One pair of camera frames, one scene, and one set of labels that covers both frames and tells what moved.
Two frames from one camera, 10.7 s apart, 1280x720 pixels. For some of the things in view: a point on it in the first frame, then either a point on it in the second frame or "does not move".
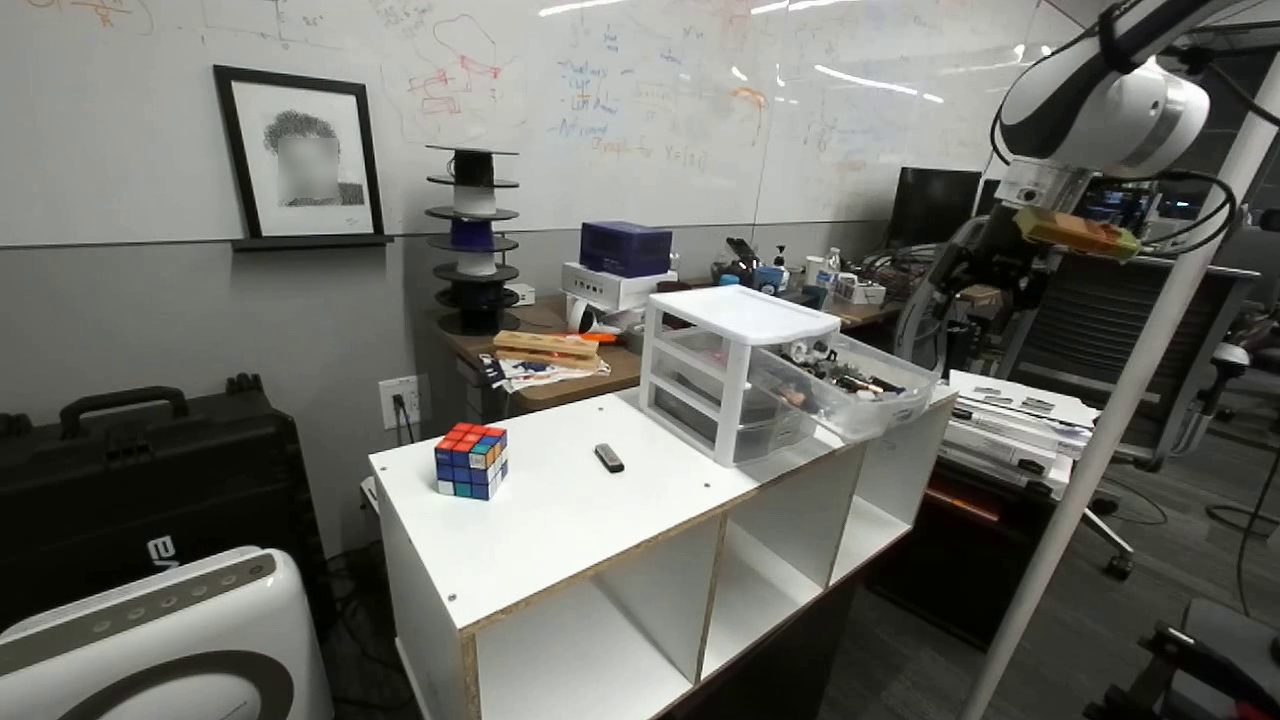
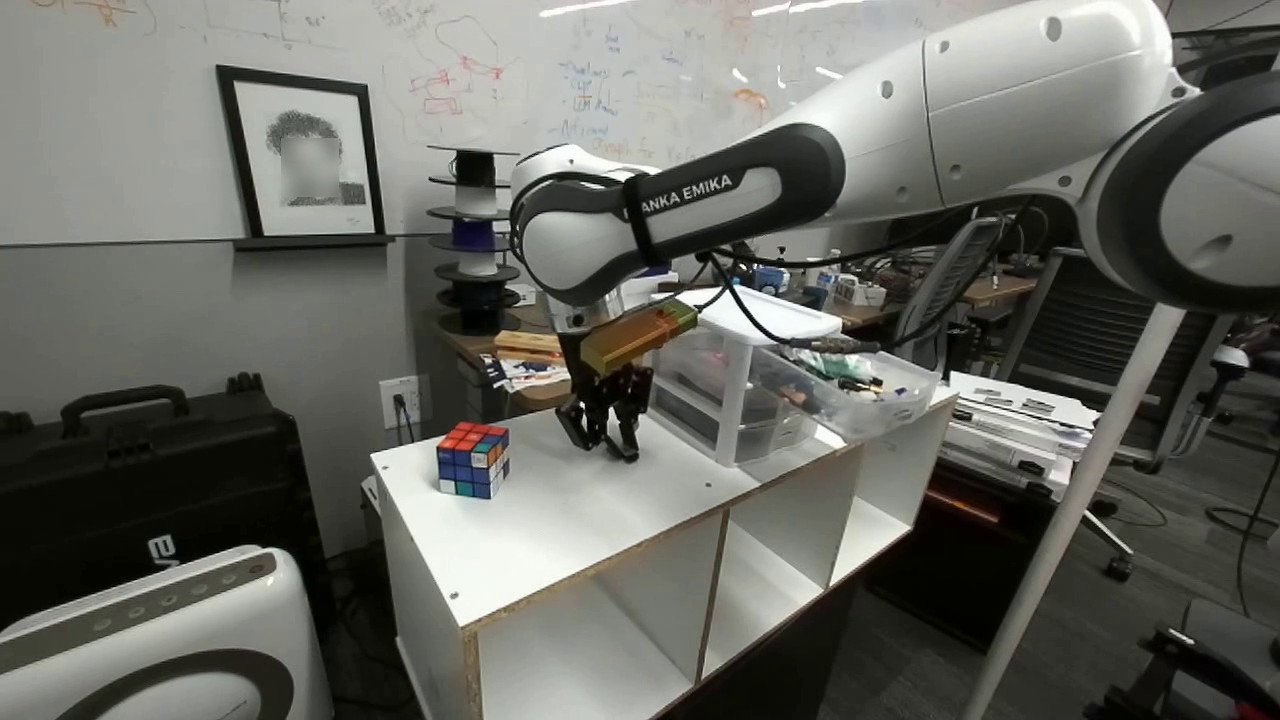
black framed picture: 303,161 does not move
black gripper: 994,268 → 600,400
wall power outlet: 396,400 does not move
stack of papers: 1016,428 does not move
